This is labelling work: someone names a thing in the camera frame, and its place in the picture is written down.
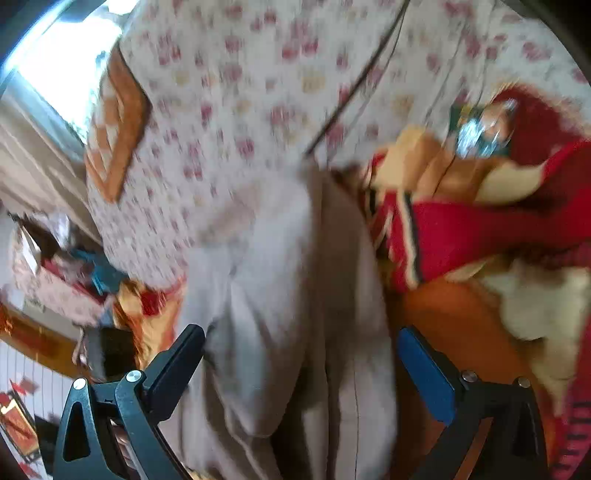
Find beige curtain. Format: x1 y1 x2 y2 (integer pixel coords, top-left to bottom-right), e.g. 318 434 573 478
0 92 103 243

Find orange red yellow blanket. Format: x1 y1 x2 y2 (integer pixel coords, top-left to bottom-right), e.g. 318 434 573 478
113 83 591 480

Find shiny foil packet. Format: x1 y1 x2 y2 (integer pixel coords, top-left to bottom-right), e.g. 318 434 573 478
455 102 518 158

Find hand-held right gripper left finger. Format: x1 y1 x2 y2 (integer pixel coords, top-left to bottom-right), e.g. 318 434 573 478
53 324 206 480

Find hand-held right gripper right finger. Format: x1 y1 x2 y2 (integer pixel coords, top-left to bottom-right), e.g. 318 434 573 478
397 327 550 480

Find white floral quilt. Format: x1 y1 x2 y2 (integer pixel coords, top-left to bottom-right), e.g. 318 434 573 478
85 0 588 296

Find black cable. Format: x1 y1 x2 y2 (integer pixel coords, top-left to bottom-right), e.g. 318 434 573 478
305 0 413 158

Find beige zip jacket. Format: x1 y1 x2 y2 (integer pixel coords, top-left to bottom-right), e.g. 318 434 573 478
157 166 402 480

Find orange cloth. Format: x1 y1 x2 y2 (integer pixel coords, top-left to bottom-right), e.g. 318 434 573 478
84 46 153 204

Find teal cloth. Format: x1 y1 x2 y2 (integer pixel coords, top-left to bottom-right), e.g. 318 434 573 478
75 249 131 297

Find pink floral fabric bundle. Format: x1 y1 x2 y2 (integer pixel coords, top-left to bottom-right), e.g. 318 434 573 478
11 220 112 324

